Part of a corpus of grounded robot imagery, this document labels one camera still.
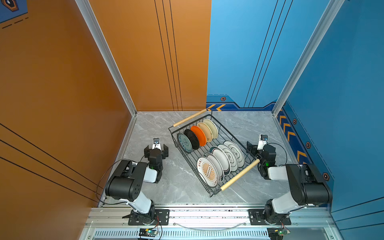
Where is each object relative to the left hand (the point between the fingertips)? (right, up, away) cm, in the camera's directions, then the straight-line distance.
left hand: (156, 144), depth 93 cm
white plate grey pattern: (+45, -5, -11) cm, 47 cm away
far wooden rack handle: (+21, +17, -2) cm, 27 cm away
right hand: (+62, +1, 0) cm, 63 cm away
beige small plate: (+33, +8, +1) cm, 33 cm away
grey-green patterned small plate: (+18, +1, +1) cm, 18 cm away
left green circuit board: (+2, -39, -23) cm, 45 cm away
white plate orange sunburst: (+32, -14, -12) cm, 37 cm away
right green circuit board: (+64, -39, -23) cm, 79 cm away
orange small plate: (+29, +4, -1) cm, 29 cm away
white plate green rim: (+41, -6, -12) cm, 43 cm away
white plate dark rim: (+39, -12, -13) cm, 42 cm away
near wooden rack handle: (+46, -11, -25) cm, 53 cm away
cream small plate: (+37, +9, +1) cm, 38 cm away
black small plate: (+23, +4, -6) cm, 24 cm away
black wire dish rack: (+22, -9, -2) cm, 24 cm away
